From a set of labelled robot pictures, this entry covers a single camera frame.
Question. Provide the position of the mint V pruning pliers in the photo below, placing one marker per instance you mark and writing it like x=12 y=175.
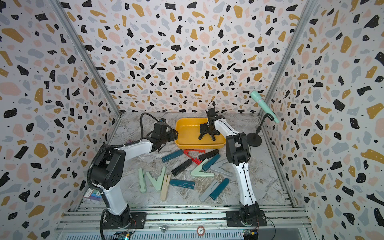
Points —
x=157 y=183

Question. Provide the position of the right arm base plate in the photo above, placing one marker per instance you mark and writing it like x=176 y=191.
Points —
x=246 y=218

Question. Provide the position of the red pruning pliers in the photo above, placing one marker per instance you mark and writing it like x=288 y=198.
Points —
x=194 y=155

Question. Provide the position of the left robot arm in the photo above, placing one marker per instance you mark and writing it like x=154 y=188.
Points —
x=106 y=168

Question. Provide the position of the grey open pruning pliers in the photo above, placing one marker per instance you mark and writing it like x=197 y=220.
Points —
x=218 y=167

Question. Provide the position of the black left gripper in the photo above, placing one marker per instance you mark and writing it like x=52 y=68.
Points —
x=174 y=134

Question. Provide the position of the black pruning pliers middle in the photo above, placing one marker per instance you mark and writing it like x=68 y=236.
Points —
x=181 y=167

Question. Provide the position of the grey pruning pliers lower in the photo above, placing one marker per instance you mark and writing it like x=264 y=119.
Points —
x=206 y=194

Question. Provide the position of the black microphone stand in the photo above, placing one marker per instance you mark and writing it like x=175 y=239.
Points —
x=254 y=140

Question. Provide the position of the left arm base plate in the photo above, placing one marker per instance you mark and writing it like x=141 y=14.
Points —
x=125 y=221

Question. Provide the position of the yellow plastic storage box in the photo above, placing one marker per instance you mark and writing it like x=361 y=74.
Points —
x=189 y=132

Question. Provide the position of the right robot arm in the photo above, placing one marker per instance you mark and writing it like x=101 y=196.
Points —
x=238 y=154

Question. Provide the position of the mint closed pruning pliers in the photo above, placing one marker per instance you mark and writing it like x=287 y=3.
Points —
x=142 y=181

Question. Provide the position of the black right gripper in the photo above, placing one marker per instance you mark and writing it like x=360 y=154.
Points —
x=205 y=125

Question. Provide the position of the mint open pruning pliers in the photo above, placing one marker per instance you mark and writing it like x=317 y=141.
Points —
x=198 y=171

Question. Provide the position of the rainbow marker pack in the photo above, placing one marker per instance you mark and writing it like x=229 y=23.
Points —
x=93 y=195

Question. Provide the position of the black pruning pliers upper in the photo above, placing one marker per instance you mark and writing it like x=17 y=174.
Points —
x=208 y=155

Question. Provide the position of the beige pruning pliers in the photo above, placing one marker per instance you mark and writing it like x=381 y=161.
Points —
x=165 y=187

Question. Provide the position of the aluminium frame rail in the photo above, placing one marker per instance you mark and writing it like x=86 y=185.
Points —
x=213 y=223

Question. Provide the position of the mint green microphone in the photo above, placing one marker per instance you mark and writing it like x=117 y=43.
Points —
x=258 y=99

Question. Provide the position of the black pruning pliers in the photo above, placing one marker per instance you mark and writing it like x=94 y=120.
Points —
x=181 y=167
x=208 y=155

